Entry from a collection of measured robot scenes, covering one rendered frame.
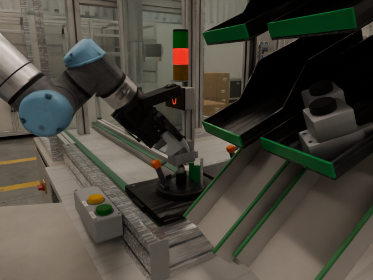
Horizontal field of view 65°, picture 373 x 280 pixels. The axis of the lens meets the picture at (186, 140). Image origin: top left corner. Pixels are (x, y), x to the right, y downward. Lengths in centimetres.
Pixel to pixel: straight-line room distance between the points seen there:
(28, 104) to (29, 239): 50
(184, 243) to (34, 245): 41
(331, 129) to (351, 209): 16
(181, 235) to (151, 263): 8
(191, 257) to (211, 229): 15
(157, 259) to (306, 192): 33
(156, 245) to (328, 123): 42
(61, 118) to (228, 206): 35
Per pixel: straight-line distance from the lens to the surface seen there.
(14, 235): 97
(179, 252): 70
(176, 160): 77
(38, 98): 51
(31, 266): 83
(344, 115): 38
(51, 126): 52
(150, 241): 65
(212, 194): 62
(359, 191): 52
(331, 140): 39
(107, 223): 75
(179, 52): 96
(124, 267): 76
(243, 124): 54
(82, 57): 63
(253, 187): 59
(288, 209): 53
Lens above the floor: 132
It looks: 15 degrees down
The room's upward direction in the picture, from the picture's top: straight up
